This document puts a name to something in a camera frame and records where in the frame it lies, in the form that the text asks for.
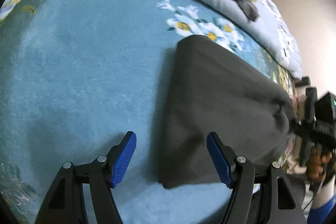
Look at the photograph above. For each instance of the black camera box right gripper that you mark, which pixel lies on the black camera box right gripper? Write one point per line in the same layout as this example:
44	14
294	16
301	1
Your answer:
325	108

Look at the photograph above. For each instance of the teal floral bed sheet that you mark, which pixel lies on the teal floral bed sheet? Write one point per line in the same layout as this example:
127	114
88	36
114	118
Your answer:
78	74

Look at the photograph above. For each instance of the person's right hand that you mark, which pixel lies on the person's right hand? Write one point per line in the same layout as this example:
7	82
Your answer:
314	166

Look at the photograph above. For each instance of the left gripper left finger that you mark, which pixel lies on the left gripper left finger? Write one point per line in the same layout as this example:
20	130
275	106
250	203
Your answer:
64	201

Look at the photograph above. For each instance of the dark grey sweatpants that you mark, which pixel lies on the dark grey sweatpants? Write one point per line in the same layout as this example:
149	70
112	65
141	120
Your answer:
213	90

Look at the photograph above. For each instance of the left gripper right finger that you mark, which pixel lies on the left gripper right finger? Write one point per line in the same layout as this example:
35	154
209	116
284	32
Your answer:
278	202

